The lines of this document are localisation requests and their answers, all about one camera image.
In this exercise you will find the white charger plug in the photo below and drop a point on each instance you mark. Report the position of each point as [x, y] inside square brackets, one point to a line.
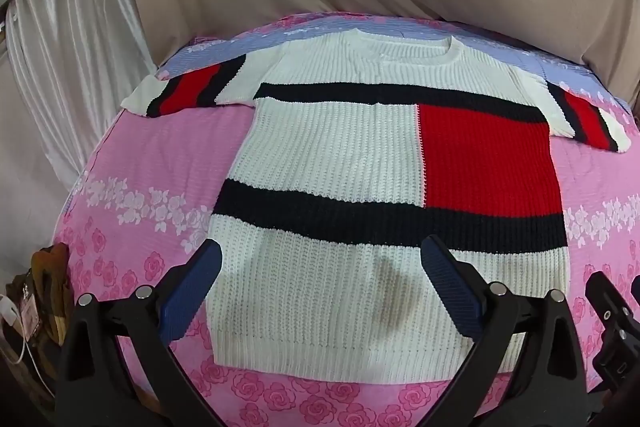
[7, 309]

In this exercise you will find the white red navy knit sweater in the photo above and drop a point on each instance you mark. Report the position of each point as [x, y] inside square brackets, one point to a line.
[325, 147]

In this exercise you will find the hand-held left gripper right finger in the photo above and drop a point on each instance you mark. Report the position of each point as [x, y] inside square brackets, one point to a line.
[450, 293]

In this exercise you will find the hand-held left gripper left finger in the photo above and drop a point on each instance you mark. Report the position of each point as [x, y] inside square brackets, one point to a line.
[192, 288]

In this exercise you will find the pink floral bedsheet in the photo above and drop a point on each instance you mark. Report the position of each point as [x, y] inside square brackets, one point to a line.
[160, 147]

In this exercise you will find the white satin curtain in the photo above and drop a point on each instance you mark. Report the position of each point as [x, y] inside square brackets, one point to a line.
[65, 32]

